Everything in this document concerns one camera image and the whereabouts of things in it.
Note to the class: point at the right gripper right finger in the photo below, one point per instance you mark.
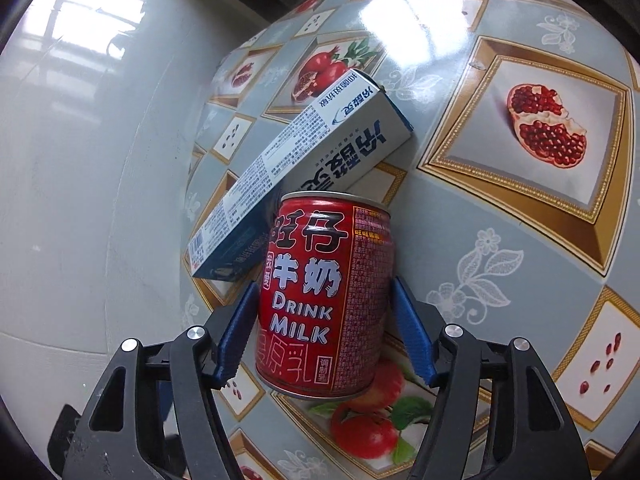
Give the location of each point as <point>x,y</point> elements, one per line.
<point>530,434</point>

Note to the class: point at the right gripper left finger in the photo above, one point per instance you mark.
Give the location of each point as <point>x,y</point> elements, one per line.
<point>152,414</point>

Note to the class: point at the red milk drink can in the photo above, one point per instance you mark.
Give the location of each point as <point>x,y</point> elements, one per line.
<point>325,287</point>

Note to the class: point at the fruit pattern tablecloth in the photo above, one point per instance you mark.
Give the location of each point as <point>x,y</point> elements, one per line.
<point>515,205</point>

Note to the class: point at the white blue toothpaste box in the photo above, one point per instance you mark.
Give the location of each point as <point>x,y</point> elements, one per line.
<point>340,136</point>

